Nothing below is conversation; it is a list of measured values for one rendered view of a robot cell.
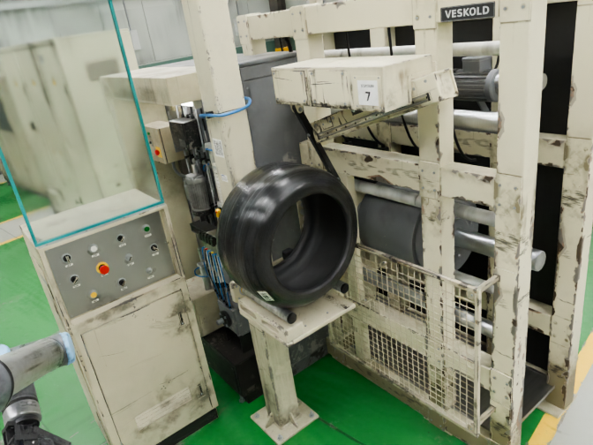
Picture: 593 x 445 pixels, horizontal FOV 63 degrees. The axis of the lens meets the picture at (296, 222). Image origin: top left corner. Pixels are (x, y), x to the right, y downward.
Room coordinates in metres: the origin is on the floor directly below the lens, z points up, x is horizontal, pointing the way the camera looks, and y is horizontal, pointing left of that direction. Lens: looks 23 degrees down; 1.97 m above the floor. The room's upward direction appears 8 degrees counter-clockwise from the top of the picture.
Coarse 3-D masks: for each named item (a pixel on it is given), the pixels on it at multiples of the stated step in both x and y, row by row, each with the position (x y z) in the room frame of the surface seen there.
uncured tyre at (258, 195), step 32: (256, 192) 1.65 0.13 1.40; (288, 192) 1.62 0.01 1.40; (320, 192) 1.69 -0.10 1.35; (224, 224) 1.67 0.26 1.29; (256, 224) 1.56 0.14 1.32; (320, 224) 1.99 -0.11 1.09; (352, 224) 1.77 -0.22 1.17; (224, 256) 1.65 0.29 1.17; (256, 256) 1.53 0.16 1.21; (288, 256) 1.94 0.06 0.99; (320, 256) 1.91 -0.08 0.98; (256, 288) 1.54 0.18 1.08; (288, 288) 1.80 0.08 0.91; (320, 288) 1.66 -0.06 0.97
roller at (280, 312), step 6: (246, 294) 1.81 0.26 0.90; (258, 300) 1.74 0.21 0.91; (264, 306) 1.70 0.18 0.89; (270, 306) 1.67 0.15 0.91; (276, 306) 1.65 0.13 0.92; (276, 312) 1.63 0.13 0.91; (282, 312) 1.61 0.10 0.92; (288, 312) 1.60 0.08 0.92; (282, 318) 1.60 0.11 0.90; (288, 318) 1.57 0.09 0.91; (294, 318) 1.58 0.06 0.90
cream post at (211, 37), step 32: (192, 0) 1.94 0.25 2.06; (224, 0) 1.98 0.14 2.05; (192, 32) 1.98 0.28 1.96; (224, 32) 1.97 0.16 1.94; (224, 64) 1.95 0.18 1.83; (224, 96) 1.94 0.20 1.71; (224, 128) 1.92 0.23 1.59; (224, 160) 1.94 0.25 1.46; (224, 192) 1.99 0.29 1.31; (256, 352) 2.00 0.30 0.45; (288, 352) 1.98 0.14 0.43; (288, 384) 1.97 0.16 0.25; (288, 416) 1.95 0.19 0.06
